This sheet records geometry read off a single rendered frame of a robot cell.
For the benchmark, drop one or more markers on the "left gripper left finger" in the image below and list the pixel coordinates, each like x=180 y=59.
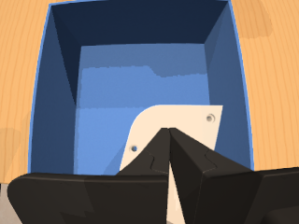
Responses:
x=137 y=194

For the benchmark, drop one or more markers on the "blue open-top tray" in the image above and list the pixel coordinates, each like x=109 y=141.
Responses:
x=103 y=62

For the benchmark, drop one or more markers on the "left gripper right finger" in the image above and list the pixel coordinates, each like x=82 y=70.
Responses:
x=213 y=189

